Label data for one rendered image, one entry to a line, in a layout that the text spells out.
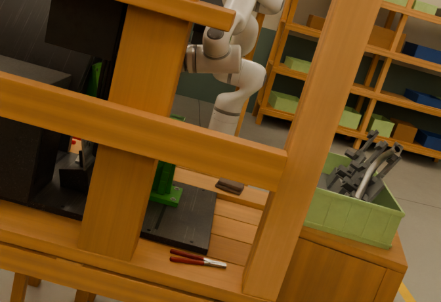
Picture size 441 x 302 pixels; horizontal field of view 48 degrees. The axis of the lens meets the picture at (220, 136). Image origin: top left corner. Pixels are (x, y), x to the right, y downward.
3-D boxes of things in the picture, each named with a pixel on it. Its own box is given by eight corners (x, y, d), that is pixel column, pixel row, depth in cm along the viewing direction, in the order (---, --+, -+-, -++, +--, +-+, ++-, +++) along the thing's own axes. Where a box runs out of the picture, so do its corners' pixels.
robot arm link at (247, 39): (243, 94, 210) (207, 83, 211) (250, 75, 217) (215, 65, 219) (263, -3, 170) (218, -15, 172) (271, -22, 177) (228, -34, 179)
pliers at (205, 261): (168, 261, 129) (170, 257, 129) (169, 251, 134) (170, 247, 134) (226, 273, 132) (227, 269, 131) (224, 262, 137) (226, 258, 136)
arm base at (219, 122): (194, 138, 227) (204, 100, 222) (233, 146, 230) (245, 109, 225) (196, 153, 209) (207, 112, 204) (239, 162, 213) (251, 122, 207)
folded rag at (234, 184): (214, 187, 181) (216, 180, 180) (218, 180, 188) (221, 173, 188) (239, 195, 179) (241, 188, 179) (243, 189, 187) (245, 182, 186)
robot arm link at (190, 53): (198, 58, 152) (189, 58, 152) (196, 38, 144) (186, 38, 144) (197, 79, 147) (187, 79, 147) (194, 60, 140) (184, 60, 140)
